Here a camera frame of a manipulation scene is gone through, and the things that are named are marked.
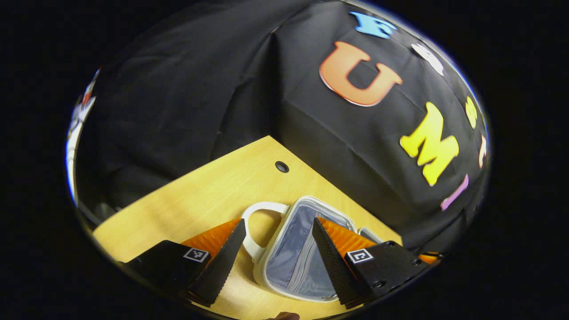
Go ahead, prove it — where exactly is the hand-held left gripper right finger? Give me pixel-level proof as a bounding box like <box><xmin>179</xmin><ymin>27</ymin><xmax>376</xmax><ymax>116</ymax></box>
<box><xmin>311</xmin><ymin>217</ymin><xmax>430</xmax><ymax>310</ymax></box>

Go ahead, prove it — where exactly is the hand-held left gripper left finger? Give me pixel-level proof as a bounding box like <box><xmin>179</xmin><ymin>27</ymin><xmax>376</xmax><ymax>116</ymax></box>
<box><xmin>124</xmin><ymin>218</ymin><xmax>247</xmax><ymax>308</ymax></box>

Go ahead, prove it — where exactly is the white suitcase with grey lining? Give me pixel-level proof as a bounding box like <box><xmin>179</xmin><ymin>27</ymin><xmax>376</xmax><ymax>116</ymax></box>
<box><xmin>241</xmin><ymin>196</ymin><xmax>393</xmax><ymax>303</ymax></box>

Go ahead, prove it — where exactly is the black backdrop cloth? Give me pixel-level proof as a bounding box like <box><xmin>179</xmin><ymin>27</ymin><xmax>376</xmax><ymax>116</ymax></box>
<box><xmin>73</xmin><ymin>0</ymin><xmax>492</xmax><ymax>254</ymax></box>

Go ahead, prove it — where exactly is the white background clutter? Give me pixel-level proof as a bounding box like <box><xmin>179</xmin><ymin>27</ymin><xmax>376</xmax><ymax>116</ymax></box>
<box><xmin>66</xmin><ymin>67</ymin><xmax>101</xmax><ymax>207</ymax></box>

